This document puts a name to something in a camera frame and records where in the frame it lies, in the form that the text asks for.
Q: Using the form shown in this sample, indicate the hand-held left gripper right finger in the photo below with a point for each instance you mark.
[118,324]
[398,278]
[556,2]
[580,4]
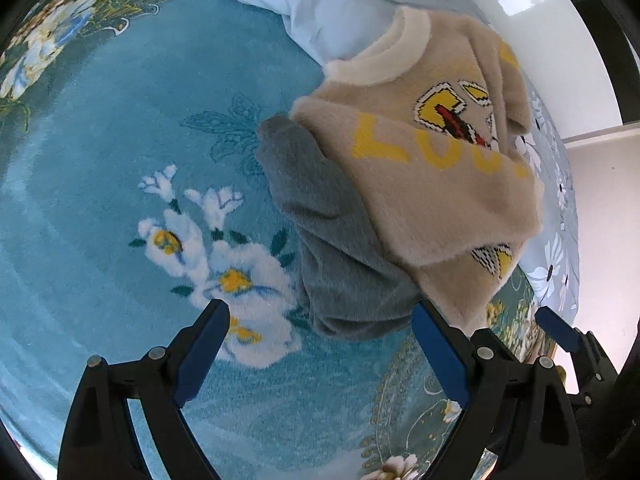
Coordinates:
[442,355]

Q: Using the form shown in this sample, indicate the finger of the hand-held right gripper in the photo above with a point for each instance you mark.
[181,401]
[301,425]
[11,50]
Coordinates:
[557,329]

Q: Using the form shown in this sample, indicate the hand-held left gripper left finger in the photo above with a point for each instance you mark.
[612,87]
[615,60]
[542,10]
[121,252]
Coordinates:
[200,355]

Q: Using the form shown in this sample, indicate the beige fuzzy printed sweater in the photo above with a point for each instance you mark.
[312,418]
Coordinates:
[440,200]

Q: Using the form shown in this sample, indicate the grey fuzzy pants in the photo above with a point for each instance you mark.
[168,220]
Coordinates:
[330,240]

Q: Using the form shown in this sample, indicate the teal floral blanket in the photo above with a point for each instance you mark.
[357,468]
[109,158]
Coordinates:
[125,160]

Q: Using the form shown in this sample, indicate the light blue floral quilt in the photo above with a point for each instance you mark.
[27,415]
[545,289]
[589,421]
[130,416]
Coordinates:
[320,0]

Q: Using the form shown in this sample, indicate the black door frame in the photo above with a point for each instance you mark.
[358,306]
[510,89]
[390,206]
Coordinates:
[612,60]

